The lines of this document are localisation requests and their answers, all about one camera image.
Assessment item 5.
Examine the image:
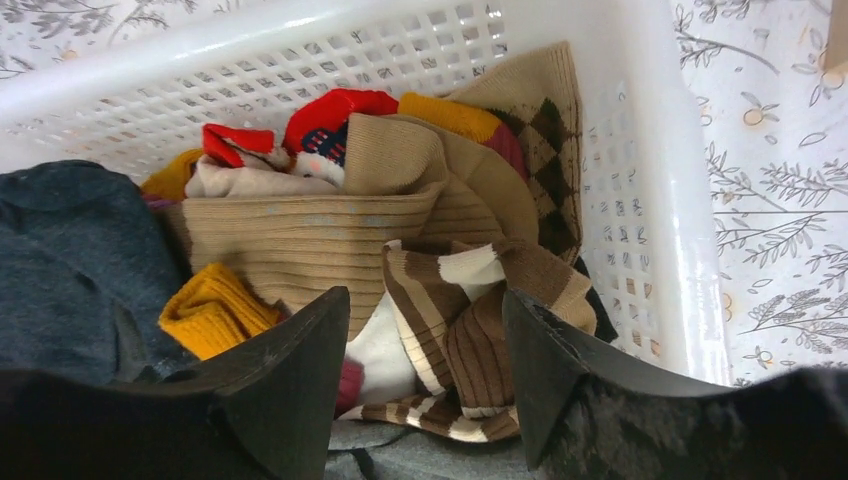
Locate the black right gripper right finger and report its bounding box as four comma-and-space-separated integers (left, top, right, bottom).
502, 289, 728, 469

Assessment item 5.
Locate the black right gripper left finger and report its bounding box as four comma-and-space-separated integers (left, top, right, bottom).
165, 286, 350, 479

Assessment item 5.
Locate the wooden hanger rack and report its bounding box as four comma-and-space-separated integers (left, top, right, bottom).
823, 0, 847, 72

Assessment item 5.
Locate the grey sock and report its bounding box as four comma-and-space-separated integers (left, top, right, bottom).
324, 421, 534, 479

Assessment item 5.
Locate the brown white striped sock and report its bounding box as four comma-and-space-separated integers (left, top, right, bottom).
340, 240, 598, 443

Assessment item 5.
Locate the mustard yellow sock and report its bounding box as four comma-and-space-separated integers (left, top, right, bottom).
158, 263, 286, 361

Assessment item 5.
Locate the navy blue sock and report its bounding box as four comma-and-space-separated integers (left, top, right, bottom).
1, 160, 196, 385

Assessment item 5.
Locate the tan ribbed sock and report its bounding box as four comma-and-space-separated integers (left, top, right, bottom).
158, 114, 539, 336

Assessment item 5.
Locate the argyle tan sock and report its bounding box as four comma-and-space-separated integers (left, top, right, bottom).
447, 41, 583, 264

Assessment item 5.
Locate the red santa sock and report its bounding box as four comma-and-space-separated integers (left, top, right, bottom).
202, 88, 398, 187

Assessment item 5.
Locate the floral table mat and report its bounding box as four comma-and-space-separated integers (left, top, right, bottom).
1, 1, 847, 385

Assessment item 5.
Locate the white plastic laundry basket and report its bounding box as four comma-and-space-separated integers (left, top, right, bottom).
1, 1, 731, 385

